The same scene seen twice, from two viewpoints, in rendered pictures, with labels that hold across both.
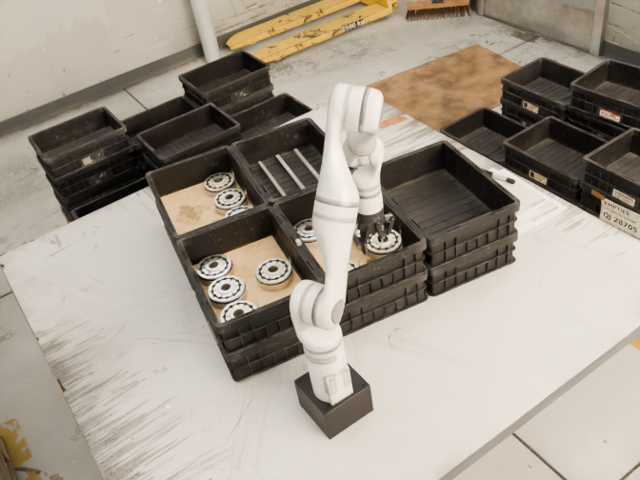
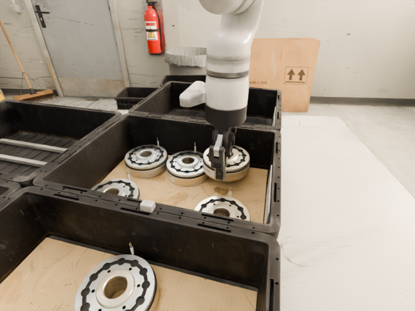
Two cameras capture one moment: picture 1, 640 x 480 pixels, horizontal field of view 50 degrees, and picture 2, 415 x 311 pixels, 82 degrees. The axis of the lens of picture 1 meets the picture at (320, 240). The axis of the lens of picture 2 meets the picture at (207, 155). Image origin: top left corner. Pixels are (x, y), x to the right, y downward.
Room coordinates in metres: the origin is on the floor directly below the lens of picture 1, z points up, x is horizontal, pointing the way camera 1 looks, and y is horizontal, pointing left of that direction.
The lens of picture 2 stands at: (1.24, 0.22, 1.18)
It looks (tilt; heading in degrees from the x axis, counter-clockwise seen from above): 33 degrees down; 303
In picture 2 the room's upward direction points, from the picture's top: straight up
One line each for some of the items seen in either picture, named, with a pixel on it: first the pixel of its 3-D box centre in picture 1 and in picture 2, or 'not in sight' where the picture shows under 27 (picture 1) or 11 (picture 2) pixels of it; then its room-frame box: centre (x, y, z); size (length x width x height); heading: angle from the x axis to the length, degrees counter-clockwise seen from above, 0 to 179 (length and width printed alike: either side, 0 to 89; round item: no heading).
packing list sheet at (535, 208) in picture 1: (508, 198); not in sight; (1.76, -0.64, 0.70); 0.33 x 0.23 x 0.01; 28
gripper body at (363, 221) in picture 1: (370, 217); (225, 123); (1.43, -0.14, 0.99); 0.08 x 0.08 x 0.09
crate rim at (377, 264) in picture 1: (346, 225); (176, 157); (1.51, -0.08, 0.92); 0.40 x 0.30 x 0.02; 18
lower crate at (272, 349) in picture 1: (257, 304); not in sight; (1.41, 0.21, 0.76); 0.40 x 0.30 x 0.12; 18
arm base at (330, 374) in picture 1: (327, 364); not in sight; (1.05, 0.03, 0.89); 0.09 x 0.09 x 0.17; 27
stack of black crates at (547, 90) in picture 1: (550, 110); (144, 110); (2.85, -1.21, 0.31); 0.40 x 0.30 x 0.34; 28
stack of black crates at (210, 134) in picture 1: (199, 170); not in sight; (2.78, 0.51, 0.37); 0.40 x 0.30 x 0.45; 118
